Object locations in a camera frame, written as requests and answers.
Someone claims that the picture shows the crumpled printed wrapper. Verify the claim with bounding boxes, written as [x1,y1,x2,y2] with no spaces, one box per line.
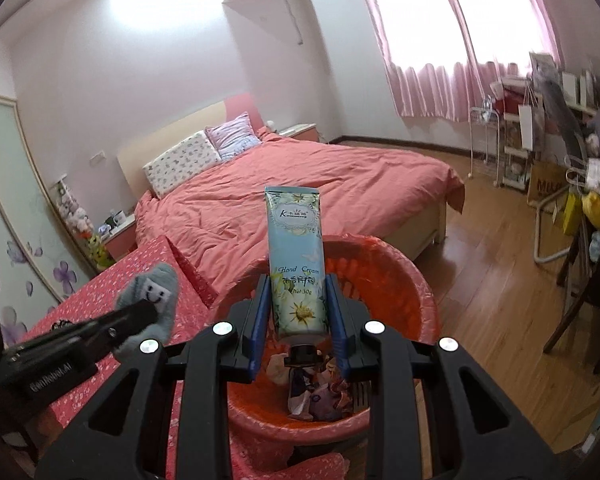
[287,365,371,422]

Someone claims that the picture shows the bed with pink duvet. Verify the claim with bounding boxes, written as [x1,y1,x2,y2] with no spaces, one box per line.
[132,135,466,306]

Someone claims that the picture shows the white shelf cart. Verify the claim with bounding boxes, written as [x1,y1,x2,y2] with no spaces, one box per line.
[500,75,537,193]

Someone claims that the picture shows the pink striped pillow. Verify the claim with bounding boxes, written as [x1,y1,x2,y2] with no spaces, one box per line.
[205,114,261,161]

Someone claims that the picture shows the white metal frame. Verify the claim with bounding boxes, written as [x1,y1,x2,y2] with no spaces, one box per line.
[534,191,581,264]

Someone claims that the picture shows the orange plastic basket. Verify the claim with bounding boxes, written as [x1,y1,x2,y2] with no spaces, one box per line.
[211,234,441,463]

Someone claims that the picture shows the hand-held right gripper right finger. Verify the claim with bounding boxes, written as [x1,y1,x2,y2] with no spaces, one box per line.
[325,274,563,480]

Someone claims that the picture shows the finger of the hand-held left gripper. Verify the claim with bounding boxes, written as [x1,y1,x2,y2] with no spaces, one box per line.
[99,301,160,352]

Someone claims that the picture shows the brown paper bag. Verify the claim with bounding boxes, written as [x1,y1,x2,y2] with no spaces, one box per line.
[527,160,569,208]

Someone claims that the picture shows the wardrobe with purple flower doors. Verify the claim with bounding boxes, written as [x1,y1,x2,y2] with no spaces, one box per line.
[0,89,98,341]

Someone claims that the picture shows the white wire rack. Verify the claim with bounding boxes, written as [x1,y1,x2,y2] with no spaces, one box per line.
[469,95,501,181]

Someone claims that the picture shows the yellow green plush toy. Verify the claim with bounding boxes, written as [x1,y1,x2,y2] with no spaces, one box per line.
[87,234,112,267]

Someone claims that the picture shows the dark wooden chair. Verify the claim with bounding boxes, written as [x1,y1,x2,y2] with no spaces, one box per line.
[542,220,600,377]

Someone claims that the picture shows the grey sock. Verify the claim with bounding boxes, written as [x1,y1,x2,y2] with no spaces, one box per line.
[114,262,181,361]

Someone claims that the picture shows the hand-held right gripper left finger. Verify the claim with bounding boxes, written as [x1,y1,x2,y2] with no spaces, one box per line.
[35,272,273,480]

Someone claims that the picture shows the pink curtain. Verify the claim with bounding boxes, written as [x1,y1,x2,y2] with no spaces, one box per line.
[347,0,571,123]

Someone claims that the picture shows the hanging plush toy organizer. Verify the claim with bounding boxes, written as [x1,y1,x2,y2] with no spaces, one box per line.
[54,176,93,241]

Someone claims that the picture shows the yellow bag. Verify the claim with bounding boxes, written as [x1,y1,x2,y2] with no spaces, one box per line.
[562,192,584,236]

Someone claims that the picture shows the white floral pillow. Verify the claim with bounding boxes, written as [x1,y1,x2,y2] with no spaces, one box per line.
[142,130,221,198]

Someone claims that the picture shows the light blue hand cream tube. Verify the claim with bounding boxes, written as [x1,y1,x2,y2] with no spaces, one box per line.
[264,186,331,367]

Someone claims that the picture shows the beige and pink headboard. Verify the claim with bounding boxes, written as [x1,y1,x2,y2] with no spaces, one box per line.
[116,94,261,196]

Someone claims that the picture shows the pink nightstand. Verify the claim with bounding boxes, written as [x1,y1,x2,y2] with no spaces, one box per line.
[102,214,138,261]
[279,122,321,143]

